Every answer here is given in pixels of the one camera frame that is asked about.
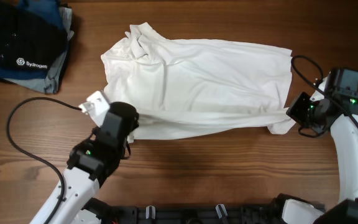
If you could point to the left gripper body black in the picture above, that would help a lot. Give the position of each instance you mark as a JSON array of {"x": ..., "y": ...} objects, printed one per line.
[{"x": 135, "y": 125}]

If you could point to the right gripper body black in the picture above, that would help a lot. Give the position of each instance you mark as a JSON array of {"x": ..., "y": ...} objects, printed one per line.
[{"x": 306, "y": 112}]

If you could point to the white polo shirt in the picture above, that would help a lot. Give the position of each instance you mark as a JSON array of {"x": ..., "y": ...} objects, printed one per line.
[{"x": 185, "y": 88}]

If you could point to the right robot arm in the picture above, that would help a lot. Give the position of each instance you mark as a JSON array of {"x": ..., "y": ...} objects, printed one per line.
[{"x": 340, "y": 87}]

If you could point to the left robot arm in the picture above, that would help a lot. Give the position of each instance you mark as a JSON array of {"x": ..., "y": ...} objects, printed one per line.
[{"x": 90, "y": 163}]

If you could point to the black folded shirt with logo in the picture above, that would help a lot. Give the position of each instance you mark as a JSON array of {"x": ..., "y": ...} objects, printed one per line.
[{"x": 20, "y": 37}]

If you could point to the blue folded shirt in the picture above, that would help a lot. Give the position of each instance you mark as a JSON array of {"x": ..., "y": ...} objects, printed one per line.
[{"x": 47, "y": 12}]

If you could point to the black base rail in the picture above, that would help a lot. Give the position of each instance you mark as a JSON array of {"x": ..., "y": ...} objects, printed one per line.
[{"x": 258, "y": 213}]

